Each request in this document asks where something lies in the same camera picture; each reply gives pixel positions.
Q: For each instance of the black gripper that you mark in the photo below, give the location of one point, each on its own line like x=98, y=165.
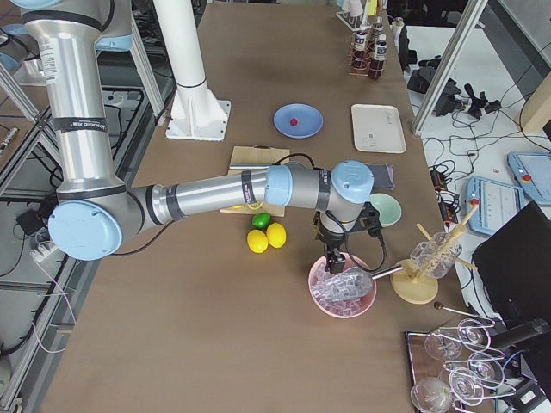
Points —
x=331, y=240

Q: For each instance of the blue plate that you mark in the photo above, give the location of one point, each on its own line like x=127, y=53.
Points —
x=310, y=121

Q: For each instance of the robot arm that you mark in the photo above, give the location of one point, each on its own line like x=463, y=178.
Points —
x=97, y=212

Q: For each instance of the metal ice scoop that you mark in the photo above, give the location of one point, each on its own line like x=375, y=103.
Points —
x=355, y=282

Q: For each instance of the ice cubes pile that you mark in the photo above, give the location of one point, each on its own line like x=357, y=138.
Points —
x=340, y=292

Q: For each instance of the pink bowl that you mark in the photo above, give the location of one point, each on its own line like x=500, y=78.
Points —
x=342, y=301

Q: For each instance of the yellow lemon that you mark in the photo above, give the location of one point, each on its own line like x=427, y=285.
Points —
x=257, y=241
x=276, y=235

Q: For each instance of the green bowl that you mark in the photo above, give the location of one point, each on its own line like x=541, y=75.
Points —
x=390, y=211

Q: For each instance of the wooden cup stand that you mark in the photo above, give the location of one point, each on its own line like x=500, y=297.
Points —
x=415, y=287

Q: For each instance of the green lime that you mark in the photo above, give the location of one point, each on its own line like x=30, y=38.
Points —
x=261, y=220

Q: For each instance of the lemon half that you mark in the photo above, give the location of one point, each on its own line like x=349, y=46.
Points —
x=255, y=206

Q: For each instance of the glass mug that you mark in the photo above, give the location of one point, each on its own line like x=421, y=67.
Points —
x=433, y=259

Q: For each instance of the grey folded cloth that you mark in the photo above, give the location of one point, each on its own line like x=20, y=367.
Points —
x=383, y=175

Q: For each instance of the wooden cutting board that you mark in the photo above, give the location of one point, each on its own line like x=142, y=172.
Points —
x=249, y=154

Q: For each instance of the steel muddler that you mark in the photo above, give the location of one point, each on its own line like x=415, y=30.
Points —
x=249, y=166

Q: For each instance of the cream rabbit tray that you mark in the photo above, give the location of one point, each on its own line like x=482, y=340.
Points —
x=377, y=128

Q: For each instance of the black tray with glass rack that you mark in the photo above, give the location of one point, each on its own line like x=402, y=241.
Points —
x=479, y=374

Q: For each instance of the wine glass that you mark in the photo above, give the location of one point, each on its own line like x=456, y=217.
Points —
x=431, y=395

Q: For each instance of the blue teach pendant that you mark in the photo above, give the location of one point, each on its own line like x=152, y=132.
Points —
x=497, y=203
x=532, y=172

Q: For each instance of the dark drink bottle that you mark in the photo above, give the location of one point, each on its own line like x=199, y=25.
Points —
x=379, y=57
x=359, y=54
x=377, y=29

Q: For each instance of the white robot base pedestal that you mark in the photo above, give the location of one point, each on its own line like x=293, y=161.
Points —
x=196, y=113

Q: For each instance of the copper wire bottle rack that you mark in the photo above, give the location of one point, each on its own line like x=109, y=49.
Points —
x=368, y=45

